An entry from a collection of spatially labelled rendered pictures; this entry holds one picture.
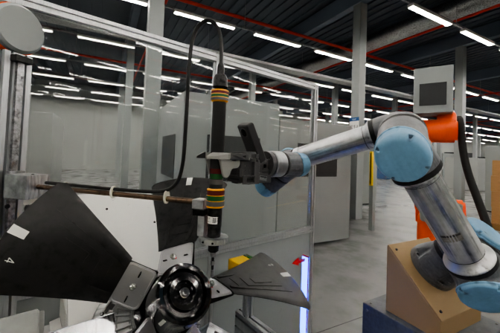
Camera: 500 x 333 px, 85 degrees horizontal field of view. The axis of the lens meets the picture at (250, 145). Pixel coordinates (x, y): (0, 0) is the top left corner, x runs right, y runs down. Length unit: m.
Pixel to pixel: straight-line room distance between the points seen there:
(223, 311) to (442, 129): 3.60
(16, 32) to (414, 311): 1.51
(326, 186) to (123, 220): 4.25
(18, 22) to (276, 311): 1.95
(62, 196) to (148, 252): 0.37
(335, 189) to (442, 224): 4.34
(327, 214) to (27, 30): 4.65
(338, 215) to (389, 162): 4.57
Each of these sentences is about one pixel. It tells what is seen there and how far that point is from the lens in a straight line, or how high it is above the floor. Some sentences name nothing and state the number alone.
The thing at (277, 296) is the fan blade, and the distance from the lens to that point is 0.78.
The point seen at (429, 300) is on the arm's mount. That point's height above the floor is 1.09.
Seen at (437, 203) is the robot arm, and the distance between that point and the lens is 0.79.
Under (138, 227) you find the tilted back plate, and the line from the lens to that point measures 0.99.
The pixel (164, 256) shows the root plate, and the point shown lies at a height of 1.25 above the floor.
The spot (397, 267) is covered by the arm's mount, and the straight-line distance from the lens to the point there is 1.09.
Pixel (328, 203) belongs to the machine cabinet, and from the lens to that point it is 5.05.
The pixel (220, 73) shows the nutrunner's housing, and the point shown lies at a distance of 0.69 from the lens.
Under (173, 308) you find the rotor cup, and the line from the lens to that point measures 0.64.
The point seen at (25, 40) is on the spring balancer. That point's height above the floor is 1.85.
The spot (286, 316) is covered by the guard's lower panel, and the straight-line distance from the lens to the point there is 2.18.
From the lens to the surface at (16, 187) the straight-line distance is 1.06.
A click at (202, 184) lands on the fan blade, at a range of 0.85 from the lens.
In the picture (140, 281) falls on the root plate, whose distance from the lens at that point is 0.68.
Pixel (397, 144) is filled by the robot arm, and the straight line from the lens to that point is 0.69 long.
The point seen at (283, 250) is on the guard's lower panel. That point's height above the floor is 0.88.
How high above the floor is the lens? 1.51
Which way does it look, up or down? 2 degrees up
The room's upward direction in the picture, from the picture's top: 2 degrees clockwise
